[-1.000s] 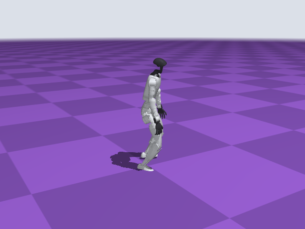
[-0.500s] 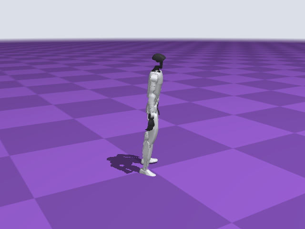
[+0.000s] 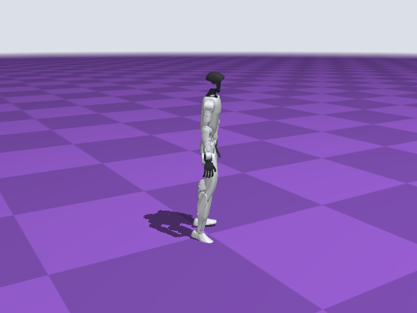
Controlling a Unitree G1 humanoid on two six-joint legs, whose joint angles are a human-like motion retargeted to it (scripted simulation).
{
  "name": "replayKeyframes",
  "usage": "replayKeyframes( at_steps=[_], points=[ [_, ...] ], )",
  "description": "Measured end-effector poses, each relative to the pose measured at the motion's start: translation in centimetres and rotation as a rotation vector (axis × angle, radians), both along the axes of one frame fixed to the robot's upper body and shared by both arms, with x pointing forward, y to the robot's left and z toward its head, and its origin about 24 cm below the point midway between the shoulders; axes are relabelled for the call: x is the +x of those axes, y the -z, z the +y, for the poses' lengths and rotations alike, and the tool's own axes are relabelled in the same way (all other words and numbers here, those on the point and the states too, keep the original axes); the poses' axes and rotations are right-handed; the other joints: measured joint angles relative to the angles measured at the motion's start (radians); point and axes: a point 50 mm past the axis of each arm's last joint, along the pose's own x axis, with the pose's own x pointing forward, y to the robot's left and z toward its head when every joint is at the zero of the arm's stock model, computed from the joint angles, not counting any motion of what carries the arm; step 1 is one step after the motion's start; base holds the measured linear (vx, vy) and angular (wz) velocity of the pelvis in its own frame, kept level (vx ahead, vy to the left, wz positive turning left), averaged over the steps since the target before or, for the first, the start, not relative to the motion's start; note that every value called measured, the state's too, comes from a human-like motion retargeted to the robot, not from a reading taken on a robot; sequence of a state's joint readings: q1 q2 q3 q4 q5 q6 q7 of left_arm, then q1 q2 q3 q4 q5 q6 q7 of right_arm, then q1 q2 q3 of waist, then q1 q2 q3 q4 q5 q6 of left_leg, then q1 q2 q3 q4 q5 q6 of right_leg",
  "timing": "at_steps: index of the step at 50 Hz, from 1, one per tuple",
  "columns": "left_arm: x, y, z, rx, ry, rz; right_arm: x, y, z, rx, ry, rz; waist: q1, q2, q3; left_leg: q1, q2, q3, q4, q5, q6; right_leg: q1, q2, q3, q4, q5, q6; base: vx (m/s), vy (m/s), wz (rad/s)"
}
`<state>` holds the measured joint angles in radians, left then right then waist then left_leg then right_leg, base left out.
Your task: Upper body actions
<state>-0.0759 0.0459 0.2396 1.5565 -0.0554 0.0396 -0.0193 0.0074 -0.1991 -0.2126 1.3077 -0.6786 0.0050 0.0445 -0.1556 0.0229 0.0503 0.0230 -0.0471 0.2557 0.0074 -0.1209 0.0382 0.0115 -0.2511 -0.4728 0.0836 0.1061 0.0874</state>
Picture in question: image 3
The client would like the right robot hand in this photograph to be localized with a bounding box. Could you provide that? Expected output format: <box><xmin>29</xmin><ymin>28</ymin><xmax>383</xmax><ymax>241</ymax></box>
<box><xmin>203</xmin><ymin>154</ymin><xmax>216</xmax><ymax>178</ymax></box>

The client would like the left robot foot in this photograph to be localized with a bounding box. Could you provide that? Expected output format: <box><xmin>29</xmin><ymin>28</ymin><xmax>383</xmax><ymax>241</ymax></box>
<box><xmin>193</xmin><ymin>218</ymin><xmax>217</xmax><ymax>226</ymax></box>

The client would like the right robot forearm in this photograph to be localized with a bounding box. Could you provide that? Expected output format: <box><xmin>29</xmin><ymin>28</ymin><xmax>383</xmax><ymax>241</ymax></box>
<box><xmin>201</xmin><ymin>128</ymin><xmax>212</xmax><ymax>160</ymax></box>

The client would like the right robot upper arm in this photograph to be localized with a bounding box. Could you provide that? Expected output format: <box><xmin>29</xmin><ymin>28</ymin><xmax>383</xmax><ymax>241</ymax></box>
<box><xmin>201</xmin><ymin>100</ymin><xmax>214</xmax><ymax>135</ymax></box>

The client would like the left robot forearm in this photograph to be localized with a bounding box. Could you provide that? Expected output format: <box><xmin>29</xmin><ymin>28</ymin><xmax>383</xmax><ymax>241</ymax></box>
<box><xmin>213</xmin><ymin>126</ymin><xmax>218</xmax><ymax>145</ymax></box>

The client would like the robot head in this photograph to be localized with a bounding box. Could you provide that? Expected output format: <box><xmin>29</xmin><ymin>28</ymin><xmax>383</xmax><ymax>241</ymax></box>
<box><xmin>205</xmin><ymin>72</ymin><xmax>225</xmax><ymax>98</ymax></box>

